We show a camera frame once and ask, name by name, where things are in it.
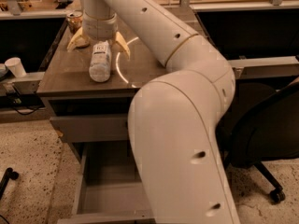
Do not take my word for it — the blue plastic water bottle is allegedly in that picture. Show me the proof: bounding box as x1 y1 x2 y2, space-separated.
89 41 111 82

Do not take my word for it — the black office chair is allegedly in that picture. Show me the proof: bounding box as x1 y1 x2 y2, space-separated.
216 81 299 203

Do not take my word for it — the black power adapter with cable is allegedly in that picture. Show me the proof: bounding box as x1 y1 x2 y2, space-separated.
3 83 43 116

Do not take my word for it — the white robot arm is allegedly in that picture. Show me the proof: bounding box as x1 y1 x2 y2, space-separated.
83 0 240 224

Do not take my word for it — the grey drawer cabinet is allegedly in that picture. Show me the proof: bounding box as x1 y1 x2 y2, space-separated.
36 6 232 224

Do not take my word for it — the open grey middle drawer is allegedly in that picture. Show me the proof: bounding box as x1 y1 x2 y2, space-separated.
57 141 156 224

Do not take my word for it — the white paper cup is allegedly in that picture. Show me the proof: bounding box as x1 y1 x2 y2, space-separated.
5 57 26 77

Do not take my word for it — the grey upper drawer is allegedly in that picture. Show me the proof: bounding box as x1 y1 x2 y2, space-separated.
50 114 128 143

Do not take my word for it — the black chair base left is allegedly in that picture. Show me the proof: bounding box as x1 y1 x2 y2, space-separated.
0 167 19 200

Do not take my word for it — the orange drink can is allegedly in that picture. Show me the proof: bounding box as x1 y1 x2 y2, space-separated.
66 10 82 34

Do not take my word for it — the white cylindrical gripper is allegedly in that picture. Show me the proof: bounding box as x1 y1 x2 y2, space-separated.
67 0 131 59

